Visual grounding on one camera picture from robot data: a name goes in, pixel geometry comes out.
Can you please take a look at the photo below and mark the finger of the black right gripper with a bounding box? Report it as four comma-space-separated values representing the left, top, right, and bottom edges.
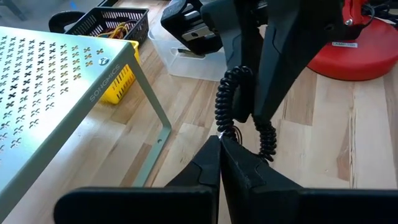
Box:
253, 0, 346, 124
200, 0, 269, 124

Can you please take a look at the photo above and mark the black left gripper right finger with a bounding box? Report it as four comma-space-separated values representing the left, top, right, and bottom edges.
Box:
220, 136, 398, 224

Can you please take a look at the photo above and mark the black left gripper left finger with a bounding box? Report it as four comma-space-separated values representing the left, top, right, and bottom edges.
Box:
54, 135, 221, 224

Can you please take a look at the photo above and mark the clear plastic container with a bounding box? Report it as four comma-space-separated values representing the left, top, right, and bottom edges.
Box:
148, 18, 228, 82

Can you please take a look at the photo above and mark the black spiral coil keychain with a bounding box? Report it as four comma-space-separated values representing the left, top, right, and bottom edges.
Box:
214, 65, 277, 163

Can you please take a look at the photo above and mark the yellow plastic basket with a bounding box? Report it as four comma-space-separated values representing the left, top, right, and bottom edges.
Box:
99, 40, 140, 105

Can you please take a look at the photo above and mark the yellow rubber band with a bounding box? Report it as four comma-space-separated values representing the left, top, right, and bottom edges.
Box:
98, 22, 129, 40

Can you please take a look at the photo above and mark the black mesh basket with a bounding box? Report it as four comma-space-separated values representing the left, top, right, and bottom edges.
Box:
65, 6, 150, 45

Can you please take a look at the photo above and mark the pink desk lamp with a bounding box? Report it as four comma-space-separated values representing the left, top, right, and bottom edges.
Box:
307, 0, 398, 82

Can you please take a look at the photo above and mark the green perforated metal shelf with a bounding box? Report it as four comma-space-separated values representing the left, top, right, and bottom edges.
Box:
0, 26, 172, 215

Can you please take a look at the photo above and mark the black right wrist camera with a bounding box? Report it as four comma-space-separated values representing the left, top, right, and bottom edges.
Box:
160, 0, 224, 56

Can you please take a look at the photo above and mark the black lamp cord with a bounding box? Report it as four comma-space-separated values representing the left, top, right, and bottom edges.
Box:
360, 0, 398, 24

